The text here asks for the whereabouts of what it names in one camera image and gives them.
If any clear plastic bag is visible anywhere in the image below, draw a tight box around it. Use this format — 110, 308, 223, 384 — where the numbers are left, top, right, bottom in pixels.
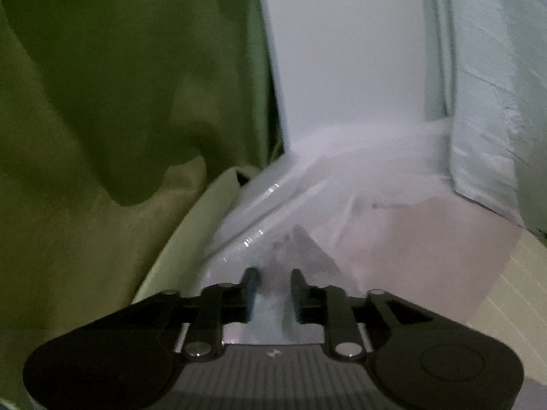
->
194, 119, 454, 304

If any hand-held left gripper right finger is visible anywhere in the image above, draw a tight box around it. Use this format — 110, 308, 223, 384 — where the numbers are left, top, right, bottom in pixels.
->
290, 268, 432, 360

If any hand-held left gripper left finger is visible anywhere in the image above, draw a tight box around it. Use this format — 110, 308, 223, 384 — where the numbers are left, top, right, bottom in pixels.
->
128, 267, 263, 360

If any green curtain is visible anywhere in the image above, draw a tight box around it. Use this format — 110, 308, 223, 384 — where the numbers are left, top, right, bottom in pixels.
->
0, 0, 285, 410

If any light green cloth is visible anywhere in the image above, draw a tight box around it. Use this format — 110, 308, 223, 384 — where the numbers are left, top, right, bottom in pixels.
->
134, 166, 260, 305

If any grey garment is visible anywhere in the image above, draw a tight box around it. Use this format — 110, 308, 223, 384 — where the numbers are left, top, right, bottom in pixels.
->
254, 199, 524, 346

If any light blue carrot-print quilt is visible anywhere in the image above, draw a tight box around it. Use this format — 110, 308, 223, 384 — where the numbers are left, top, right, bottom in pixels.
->
421, 0, 547, 233

